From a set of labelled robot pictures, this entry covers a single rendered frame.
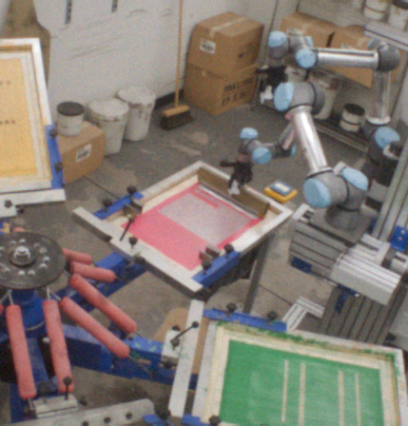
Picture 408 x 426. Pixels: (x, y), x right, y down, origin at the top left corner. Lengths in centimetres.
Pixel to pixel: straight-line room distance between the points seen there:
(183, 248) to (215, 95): 334
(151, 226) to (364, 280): 99
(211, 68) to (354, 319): 339
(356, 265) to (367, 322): 54
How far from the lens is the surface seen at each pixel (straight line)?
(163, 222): 309
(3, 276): 222
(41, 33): 472
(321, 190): 261
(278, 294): 435
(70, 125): 493
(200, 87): 624
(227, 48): 594
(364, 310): 321
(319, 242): 287
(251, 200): 324
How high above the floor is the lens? 278
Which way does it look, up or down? 35 degrees down
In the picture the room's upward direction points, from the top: 11 degrees clockwise
